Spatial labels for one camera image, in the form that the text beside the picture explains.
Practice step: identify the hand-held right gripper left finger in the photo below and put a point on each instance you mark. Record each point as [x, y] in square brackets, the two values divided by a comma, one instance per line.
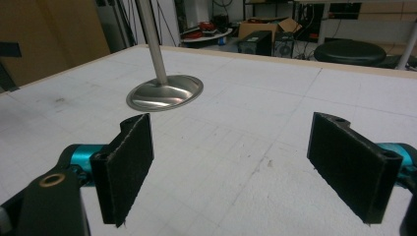
[124, 170]

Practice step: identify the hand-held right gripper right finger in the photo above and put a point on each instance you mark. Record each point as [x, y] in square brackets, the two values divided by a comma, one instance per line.
[350, 167]

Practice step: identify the silver metal utensil rack stand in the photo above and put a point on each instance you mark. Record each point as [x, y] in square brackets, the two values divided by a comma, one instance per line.
[164, 95]

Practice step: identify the white grid mat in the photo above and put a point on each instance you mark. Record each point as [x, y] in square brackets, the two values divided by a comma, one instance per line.
[229, 137]

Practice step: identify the black round stool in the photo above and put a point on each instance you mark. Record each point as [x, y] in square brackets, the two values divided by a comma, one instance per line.
[349, 52]

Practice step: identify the white stand pole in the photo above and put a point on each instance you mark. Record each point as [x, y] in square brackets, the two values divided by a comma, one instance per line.
[408, 46]

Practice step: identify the small black computer tower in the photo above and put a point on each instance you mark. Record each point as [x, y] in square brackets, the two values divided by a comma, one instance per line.
[284, 46]

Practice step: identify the brown board panel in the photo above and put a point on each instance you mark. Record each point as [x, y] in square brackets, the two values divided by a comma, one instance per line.
[55, 36]

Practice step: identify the large black computer tower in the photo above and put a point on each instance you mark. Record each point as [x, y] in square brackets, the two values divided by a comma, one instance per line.
[255, 44]

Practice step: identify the white round table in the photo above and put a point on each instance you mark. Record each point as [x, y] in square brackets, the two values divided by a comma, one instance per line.
[206, 36]

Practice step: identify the open cardboard box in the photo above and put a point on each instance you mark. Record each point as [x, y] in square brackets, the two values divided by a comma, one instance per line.
[262, 26]

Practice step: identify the black metal frame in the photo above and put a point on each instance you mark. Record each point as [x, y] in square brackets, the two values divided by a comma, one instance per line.
[8, 69]

